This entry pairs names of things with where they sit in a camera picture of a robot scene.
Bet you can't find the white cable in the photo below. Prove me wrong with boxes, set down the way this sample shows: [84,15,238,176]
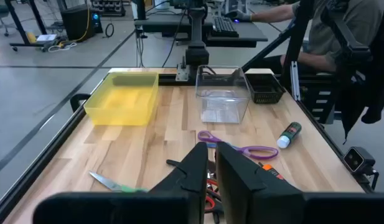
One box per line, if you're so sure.
[47,42,78,54]

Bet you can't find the black desk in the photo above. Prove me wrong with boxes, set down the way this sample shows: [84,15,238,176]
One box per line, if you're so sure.
[134,11,269,49]

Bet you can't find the red and black scissors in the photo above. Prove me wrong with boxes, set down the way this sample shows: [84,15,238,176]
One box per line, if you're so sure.
[205,177,225,224]

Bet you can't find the clear plastic bin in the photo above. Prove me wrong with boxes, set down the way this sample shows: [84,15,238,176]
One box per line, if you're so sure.
[195,65,251,124]

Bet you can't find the black desk leg frame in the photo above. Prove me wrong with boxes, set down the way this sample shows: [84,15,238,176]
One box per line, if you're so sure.
[4,0,60,53]

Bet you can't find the black drawer unit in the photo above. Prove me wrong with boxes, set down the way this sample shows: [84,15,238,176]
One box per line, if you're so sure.
[303,82,339,125]

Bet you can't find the green paint bottle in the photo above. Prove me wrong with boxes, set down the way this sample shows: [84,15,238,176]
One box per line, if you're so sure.
[276,121,302,149]

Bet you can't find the person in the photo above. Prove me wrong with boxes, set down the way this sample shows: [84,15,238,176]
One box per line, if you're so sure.
[224,0,384,75]

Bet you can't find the purple scissors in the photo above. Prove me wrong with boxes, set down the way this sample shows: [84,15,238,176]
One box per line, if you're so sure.
[197,130,279,161]

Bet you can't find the white flat box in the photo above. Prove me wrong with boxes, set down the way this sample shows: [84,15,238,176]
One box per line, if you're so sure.
[35,33,58,43]

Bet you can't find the grey metal mounting plate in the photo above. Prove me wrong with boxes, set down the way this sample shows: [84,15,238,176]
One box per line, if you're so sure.
[175,63,190,82]

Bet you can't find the black computer tower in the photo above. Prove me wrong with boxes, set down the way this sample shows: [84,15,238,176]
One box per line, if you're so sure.
[60,5,96,42]

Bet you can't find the black table-level camera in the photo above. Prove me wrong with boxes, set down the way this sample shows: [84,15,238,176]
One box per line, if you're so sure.
[343,146,380,191]

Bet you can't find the black keyboard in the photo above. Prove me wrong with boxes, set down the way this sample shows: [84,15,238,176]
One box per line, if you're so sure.
[211,15,240,39]

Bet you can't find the green scissors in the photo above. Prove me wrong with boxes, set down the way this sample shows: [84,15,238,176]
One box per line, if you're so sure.
[88,170,151,193]

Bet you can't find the yellow plastic bin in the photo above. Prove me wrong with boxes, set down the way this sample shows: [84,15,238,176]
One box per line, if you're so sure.
[83,71,160,127]

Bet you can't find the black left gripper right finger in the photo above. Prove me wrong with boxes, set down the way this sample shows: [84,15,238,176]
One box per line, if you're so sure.
[215,141,304,224]

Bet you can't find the office chair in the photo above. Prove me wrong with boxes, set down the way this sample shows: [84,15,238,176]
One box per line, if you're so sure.
[0,2,17,37]

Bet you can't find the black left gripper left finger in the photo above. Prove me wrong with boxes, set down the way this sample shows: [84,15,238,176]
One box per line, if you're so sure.
[149,142,208,224]

